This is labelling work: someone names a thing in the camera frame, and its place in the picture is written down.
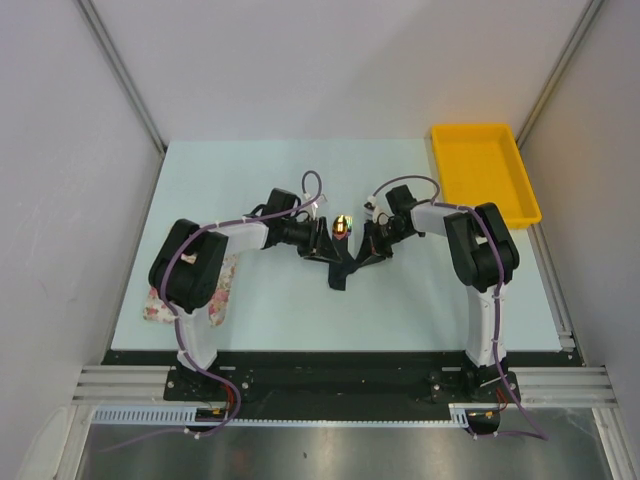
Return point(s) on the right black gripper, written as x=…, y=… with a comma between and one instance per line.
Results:
x=372, y=241

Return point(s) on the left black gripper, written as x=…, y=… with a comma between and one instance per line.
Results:
x=317, y=237

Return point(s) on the iridescent rainbow fork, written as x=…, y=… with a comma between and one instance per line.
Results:
x=349, y=224

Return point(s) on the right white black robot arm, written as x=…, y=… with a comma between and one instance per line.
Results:
x=483, y=255

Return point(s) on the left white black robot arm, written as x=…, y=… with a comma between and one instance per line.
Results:
x=189, y=265

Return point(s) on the yellow plastic bin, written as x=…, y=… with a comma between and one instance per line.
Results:
x=481, y=163

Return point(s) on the floral pattern tray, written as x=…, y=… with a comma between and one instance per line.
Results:
x=155, y=311

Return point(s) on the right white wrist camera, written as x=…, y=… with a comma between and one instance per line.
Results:
x=372, y=209

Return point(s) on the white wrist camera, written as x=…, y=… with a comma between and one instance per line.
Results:
x=372, y=209
x=314, y=207

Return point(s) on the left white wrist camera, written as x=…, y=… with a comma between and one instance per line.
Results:
x=314, y=207

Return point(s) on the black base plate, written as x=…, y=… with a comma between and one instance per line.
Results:
x=333, y=386

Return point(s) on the aluminium frame rail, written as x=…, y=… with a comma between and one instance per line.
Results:
x=121, y=385

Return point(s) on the white slotted cable duct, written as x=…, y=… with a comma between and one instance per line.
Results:
x=144, y=415

